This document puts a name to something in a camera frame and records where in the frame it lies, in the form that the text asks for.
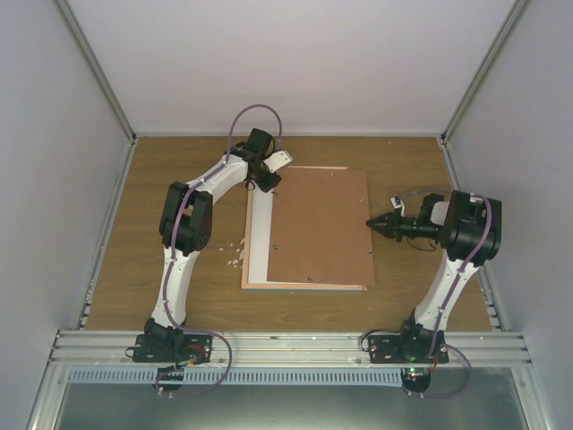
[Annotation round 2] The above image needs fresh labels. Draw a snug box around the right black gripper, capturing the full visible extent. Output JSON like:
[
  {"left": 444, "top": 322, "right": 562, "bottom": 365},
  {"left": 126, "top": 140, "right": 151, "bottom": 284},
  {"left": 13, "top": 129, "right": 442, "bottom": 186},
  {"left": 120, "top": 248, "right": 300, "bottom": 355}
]
[{"left": 367, "top": 210, "right": 440, "bottom": 243}]

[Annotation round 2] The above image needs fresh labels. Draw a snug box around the brown backing board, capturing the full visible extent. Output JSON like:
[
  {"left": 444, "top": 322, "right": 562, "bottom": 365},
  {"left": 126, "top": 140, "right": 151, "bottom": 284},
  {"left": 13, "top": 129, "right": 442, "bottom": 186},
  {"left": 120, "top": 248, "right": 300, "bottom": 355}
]
[{"left": 267, "top": 167, "right": 375, "bottom": 288}]

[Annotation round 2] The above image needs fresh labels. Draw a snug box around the blue wooden picture frame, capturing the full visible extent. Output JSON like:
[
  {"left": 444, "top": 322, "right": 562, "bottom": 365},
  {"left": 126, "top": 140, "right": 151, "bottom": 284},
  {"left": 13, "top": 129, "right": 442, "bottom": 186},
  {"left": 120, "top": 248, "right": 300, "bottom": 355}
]
[{"left": 241, "top": 166, "right": 375, "bottom": 292}]

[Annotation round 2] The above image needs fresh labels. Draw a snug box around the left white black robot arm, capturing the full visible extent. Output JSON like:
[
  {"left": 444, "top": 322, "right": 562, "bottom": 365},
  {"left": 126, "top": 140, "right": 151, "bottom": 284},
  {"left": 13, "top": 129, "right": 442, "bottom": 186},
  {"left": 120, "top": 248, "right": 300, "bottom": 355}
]
[{"left": 133, "top": 128, "right": 292, "bottom": 362}]

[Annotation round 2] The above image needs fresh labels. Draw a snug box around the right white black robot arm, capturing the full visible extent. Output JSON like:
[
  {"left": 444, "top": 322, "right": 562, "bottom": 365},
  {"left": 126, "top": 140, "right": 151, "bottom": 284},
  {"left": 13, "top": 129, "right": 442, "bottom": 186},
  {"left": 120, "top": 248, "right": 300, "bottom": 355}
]
[{"left": 363, "top": 191, "right": 502, "bottom": 364}]

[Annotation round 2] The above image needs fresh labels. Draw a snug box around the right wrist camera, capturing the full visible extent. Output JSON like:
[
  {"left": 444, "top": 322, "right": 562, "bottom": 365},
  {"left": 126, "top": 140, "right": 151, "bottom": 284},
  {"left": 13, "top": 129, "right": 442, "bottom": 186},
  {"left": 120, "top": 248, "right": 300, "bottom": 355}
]
[{"left": 390, "top": 195, "right": 406, "bottom": 217}]

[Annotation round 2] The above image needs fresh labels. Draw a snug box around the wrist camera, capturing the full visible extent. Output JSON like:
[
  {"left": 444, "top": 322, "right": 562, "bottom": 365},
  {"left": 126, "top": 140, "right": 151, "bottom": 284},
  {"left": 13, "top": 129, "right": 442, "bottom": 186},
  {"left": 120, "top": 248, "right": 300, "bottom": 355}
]
[
  {"left": 390, "top": 195, "right": 406, "bottom": 217},
  {"left": 264, "top": 150, "right": 293, "bottom": 173}
]

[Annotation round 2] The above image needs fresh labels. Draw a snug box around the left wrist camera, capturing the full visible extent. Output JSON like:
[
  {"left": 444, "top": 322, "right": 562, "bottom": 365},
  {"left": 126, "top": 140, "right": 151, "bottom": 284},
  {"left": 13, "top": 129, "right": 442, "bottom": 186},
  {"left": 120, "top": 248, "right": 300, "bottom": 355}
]
[{"left": 264, "top": 150, "right": 293, "bottom": 173}]

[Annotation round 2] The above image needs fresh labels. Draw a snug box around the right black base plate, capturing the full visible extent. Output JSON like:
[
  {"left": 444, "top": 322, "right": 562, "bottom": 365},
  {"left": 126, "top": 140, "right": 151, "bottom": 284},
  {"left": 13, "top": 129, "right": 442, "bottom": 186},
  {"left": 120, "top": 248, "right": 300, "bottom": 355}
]
[{"left": 358, "top": 331, "right": 449, "bottom": 365}]

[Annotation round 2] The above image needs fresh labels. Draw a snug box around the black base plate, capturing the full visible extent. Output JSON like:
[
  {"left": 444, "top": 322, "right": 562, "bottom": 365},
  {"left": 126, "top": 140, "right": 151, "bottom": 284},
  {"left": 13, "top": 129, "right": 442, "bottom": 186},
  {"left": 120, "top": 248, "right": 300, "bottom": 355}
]
[
  {"left": 358, "top": 331, "right": 449, "bottom": 365},
  {"left": 127, "top": 333, "right": 213, "bottom": 365}
]

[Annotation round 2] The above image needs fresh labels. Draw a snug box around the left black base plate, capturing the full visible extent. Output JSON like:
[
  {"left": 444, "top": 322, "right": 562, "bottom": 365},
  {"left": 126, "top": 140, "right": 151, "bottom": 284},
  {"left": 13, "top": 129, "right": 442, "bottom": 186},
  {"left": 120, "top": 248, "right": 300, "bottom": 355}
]
[{"left": 127, "top": 333, "right": 213, "bottom": 365}]

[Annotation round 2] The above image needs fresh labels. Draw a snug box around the right aluminium corner post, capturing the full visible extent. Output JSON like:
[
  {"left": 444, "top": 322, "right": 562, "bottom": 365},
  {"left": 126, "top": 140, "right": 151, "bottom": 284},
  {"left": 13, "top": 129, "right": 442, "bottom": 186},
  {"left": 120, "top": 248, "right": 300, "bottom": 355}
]
[{"left": 440, "top": 0, "right": 532, "bottom": 145}]

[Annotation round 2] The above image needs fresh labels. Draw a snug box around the aluminium corner post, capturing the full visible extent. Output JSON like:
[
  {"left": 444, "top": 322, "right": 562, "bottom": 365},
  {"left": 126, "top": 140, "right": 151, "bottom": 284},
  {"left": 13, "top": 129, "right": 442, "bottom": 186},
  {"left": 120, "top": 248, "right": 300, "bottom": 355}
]
[
  {"left": 54, "top": 0, "right": 137, "bottom": 146},
  {"left": 440, "top": 0, "right": 532, "bottom": 145}
]

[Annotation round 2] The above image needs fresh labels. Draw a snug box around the aluminium front rail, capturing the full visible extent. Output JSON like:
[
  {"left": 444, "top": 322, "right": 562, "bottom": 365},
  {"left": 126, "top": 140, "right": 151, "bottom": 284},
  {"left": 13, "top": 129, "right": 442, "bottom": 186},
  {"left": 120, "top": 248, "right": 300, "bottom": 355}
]
[{"left": 48, "top": 331, "right": 532, "bottom": 368}]

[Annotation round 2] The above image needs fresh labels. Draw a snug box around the left aluminium corner post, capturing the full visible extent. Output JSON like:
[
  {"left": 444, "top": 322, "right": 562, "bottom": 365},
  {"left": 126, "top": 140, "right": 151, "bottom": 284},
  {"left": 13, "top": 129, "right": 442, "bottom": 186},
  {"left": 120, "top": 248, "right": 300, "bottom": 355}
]
[{"left": 54, "top": 0, "right": 137, "bottom": 146}]

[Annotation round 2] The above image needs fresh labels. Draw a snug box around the grey slotted cable duct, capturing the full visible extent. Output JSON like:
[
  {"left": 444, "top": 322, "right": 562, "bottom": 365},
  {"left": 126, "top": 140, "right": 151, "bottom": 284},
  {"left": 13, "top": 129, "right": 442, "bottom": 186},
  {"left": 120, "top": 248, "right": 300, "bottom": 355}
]
[{"left": 68, "top": 366, "right": 402, "bottom": 387}]

